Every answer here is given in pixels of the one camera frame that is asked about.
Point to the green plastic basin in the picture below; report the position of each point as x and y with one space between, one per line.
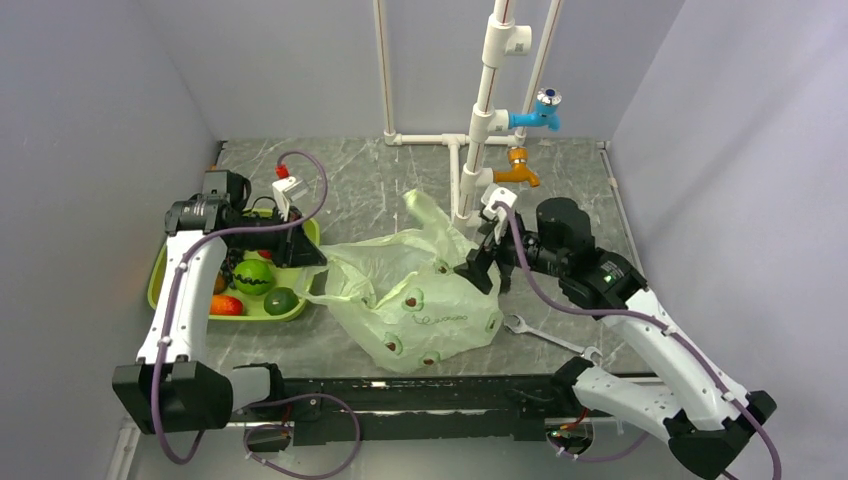
285 277

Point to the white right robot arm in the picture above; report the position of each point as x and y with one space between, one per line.
704 416

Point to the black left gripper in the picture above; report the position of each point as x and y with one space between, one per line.
295 249

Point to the dark fake grape bunch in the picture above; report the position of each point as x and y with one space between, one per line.
232 259

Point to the green fake watermelon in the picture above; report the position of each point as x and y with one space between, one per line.
253 277

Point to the orange plastic faucet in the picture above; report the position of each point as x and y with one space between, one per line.
518 171

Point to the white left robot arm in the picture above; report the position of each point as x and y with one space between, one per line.
169 387

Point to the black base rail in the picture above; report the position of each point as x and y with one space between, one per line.
522 407

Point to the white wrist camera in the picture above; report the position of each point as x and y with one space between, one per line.
285 190
497 202

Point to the dark green fake avocado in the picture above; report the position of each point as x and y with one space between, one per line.
280 301

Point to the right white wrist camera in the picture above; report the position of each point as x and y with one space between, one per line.
497 202

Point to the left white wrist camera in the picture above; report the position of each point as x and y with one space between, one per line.
285 190

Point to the red fake tomato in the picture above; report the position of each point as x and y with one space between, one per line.
225 305

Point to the light green plastic bag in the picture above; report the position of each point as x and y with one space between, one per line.
398 297

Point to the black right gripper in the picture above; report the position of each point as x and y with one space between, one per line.
478 263

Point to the blue plastic faucet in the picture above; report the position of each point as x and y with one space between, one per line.
543 114

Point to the silver metal wrench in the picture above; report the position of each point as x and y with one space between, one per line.
517 325

